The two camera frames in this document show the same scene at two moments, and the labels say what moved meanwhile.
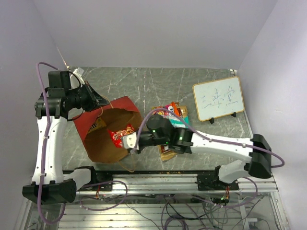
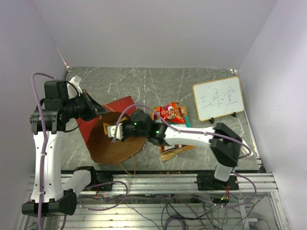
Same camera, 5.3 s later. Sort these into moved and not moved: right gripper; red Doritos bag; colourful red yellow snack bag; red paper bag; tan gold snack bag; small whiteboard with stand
Moved: colourful red yellow snack bag; right gripper
Not moved: tan gold snack bag; red Doritos bag; small whiteboard with stand; red paper bag
